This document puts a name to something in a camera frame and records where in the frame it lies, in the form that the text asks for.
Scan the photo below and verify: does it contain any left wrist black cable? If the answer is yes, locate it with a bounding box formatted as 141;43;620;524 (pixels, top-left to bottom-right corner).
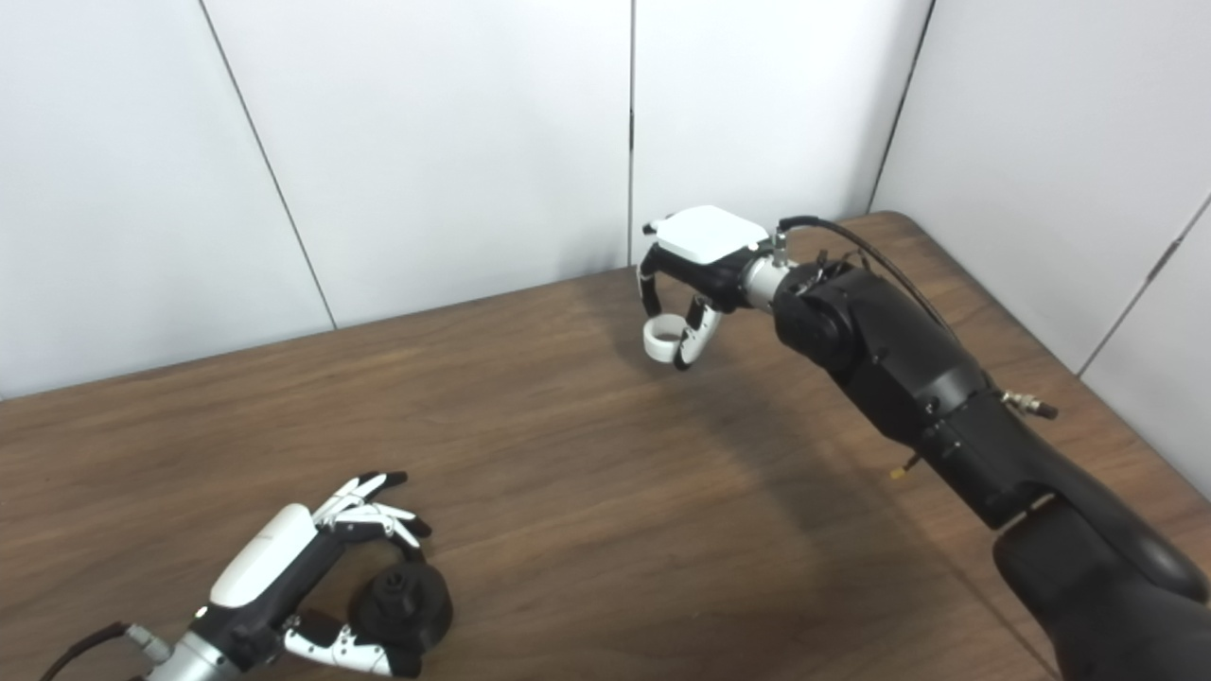
38;621;171;681

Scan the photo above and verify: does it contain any round black plastic part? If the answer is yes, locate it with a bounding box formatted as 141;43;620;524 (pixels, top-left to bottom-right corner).
348;561;453;654

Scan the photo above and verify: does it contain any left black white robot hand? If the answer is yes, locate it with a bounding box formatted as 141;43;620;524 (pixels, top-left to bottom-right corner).
194;471;433;679

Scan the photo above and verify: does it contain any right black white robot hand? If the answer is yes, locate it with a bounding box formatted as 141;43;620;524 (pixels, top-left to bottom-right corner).
637;205;770;372

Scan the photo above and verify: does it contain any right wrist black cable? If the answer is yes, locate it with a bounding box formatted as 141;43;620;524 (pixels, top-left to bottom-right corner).
776;216;961;341

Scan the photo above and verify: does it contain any white plastic ring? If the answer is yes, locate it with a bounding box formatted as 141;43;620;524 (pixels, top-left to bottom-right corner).
643;315;696;362

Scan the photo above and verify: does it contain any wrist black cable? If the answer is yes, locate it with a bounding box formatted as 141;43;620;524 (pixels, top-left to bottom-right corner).
776;216;961;341
38;621;171;681

